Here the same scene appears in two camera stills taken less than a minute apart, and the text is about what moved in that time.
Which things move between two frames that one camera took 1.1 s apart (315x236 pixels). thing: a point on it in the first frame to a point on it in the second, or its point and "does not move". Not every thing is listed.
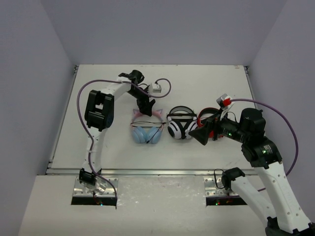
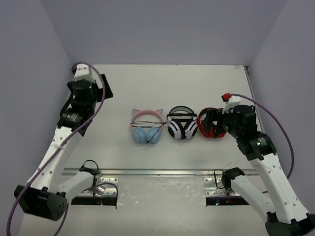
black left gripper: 144,101 to 106,86
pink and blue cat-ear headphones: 147,129 does not move
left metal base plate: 102,188 does not move
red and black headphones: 203,112 does not move
